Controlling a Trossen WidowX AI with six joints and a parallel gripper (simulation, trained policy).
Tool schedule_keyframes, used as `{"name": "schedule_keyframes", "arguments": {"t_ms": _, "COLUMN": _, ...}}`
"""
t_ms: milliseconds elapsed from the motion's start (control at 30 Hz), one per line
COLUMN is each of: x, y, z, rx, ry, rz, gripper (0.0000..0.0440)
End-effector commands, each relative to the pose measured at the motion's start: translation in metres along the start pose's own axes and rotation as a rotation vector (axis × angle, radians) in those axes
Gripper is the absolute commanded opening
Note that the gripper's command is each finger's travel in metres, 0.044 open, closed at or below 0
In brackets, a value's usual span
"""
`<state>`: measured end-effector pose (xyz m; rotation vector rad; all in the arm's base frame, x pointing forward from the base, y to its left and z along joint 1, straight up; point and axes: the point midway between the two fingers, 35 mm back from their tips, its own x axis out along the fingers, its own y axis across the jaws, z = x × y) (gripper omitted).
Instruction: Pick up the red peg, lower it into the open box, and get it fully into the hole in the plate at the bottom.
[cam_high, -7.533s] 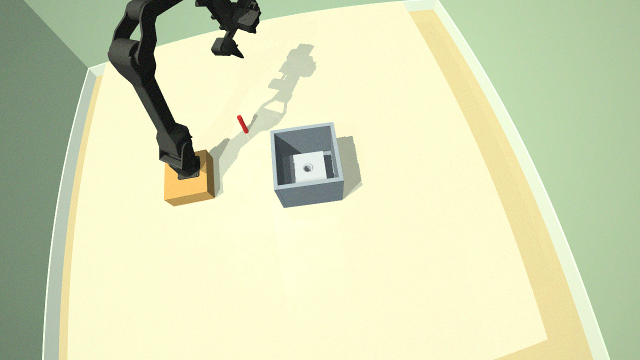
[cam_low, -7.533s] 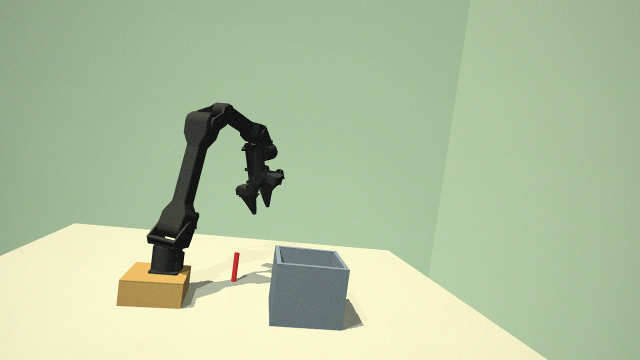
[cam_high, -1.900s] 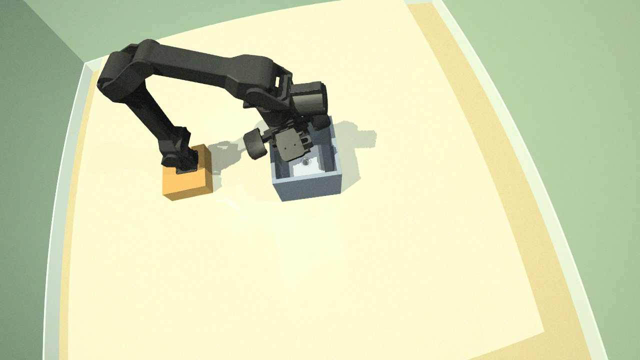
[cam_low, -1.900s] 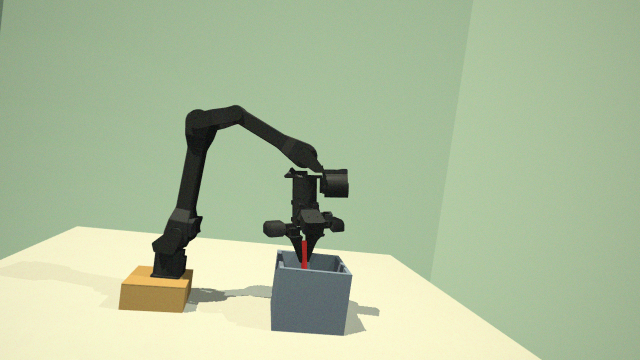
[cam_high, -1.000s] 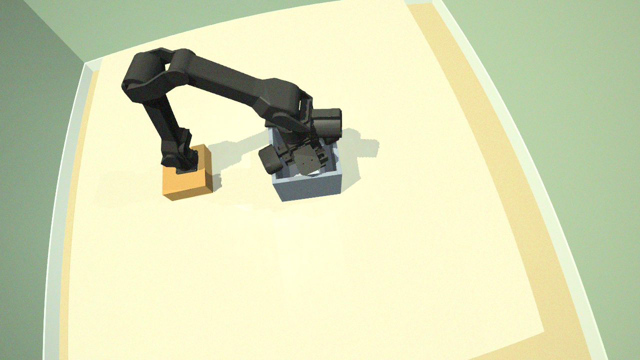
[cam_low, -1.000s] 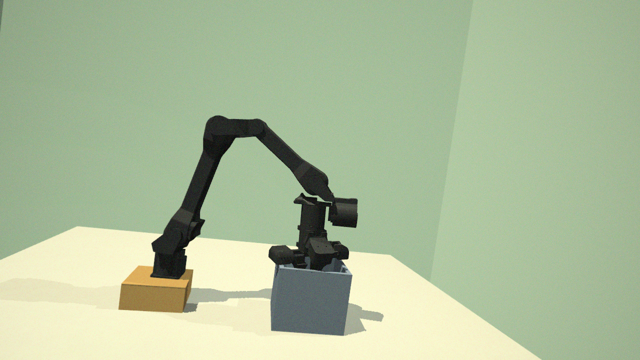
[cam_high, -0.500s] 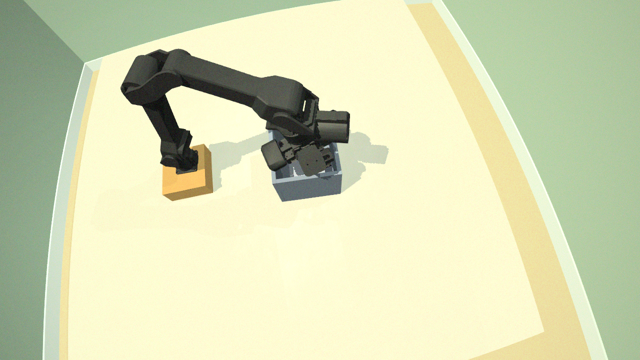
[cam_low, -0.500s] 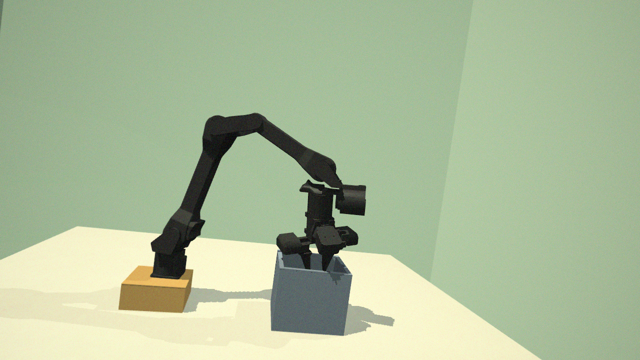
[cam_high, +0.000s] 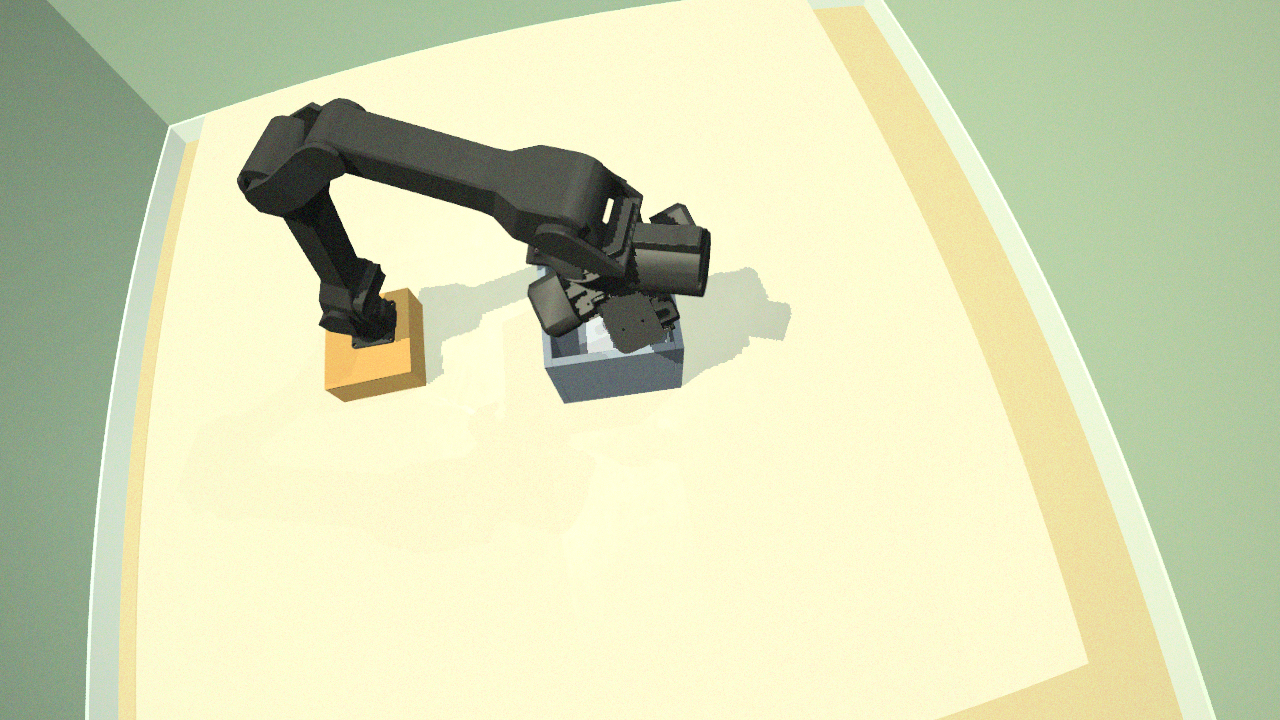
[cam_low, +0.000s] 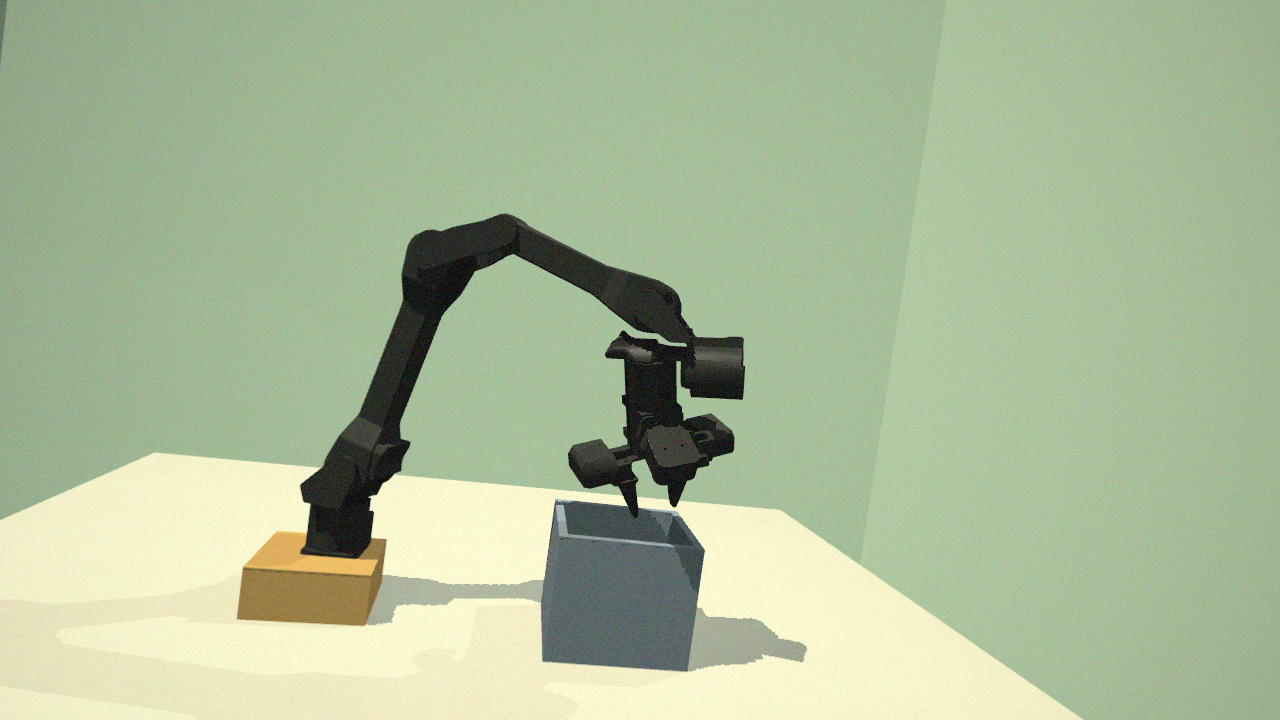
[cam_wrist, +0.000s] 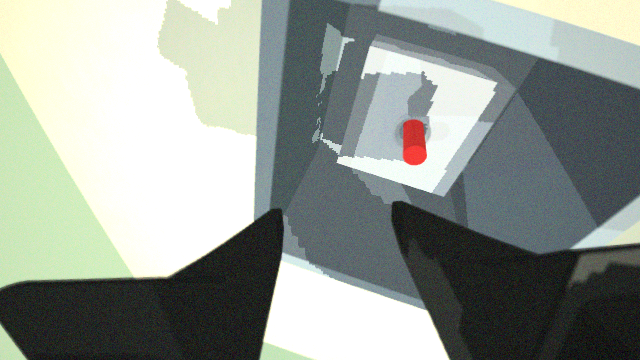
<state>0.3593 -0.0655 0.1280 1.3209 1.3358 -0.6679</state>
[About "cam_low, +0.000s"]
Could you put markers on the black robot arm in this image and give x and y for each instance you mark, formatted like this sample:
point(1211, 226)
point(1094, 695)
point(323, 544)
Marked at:
point(437, 267)

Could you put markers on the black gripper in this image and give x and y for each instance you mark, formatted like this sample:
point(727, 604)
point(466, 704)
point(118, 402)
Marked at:
point(594, 464)

